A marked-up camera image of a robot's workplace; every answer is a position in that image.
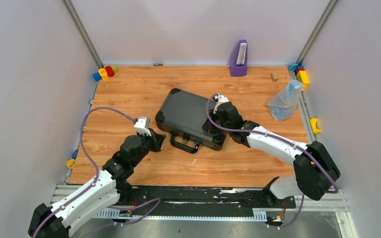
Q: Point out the yellow round disc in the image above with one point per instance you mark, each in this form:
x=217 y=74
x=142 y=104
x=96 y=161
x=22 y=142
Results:
x=70 y=164

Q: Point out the purple metronome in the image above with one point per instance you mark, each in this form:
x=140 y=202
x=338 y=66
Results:
x=238 y=63

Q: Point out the black poker case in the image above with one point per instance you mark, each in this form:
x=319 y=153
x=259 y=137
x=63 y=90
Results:
x=183 y=115

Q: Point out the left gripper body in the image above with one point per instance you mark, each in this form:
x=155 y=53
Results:
x=157 y=139

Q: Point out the clear plastic bag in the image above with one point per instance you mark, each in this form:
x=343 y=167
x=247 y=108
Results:
x=283 y=105

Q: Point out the small wooden block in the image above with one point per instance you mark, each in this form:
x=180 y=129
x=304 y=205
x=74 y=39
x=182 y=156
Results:
x=274 y=76

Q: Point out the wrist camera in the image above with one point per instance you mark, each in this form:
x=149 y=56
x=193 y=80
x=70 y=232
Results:
x=219 y=99
x=141 y=126

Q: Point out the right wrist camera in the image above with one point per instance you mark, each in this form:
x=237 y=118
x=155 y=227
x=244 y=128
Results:
x=219 y=99

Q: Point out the green cylinder block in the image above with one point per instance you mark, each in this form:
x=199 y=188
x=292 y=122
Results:
x=115 y=69

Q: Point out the yellow curved block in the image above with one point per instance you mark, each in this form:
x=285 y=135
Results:
x=314 y=125

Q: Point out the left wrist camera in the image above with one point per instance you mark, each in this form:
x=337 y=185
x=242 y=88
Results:
x=141 y=126

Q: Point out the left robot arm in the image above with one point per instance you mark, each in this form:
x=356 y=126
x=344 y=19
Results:
x=109 y=186

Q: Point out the yellow cylinder block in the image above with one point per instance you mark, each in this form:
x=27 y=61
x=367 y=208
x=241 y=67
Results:
x=103 y=74

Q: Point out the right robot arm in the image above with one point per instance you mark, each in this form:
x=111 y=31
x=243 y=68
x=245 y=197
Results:
x=315 y=172

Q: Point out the red cylinder block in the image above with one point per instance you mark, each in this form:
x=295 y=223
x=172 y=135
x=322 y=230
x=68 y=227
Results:
x=109 y=70

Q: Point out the yellow lego block stack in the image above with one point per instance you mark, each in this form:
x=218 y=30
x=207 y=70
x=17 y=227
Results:
x=302 y=76

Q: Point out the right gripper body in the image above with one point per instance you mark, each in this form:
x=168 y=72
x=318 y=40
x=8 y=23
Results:
x=213 y=129

